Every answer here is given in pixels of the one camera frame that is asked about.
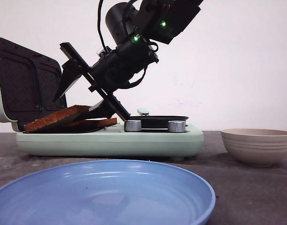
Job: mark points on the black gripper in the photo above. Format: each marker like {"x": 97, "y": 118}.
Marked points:
{"x": 113, "y": 71}

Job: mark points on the white bread slice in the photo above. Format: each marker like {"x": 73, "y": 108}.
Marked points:
{"x": 91, "y": 123}
{"x": 56, "y": 119}

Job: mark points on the breakfast maker hinged lid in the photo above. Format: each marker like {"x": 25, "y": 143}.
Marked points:
{"x": 28, "y": 84}

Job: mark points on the beige ribbed bowl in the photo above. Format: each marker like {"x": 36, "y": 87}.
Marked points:
{"x": 254, "y": 146}

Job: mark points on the mint green breakfast maker base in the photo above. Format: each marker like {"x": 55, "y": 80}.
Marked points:
{"x": 113, "y": 141}

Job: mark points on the left silver control knob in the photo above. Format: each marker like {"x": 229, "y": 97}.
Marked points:
{"x": 132, "y": 126}

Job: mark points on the silver control knob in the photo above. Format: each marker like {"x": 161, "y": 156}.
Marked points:
{"x": 176, "y": 126}
{"x": 132, "y": 126}

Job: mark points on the black round frying pan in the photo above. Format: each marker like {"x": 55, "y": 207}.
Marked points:
{"x": 155, "y": 121}

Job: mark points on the right silver control knob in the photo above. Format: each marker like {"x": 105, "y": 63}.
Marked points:
{"x": 176, "y": 126}

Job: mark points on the blue round plate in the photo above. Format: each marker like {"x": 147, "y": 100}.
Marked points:
{"x": 108, "y": 192}

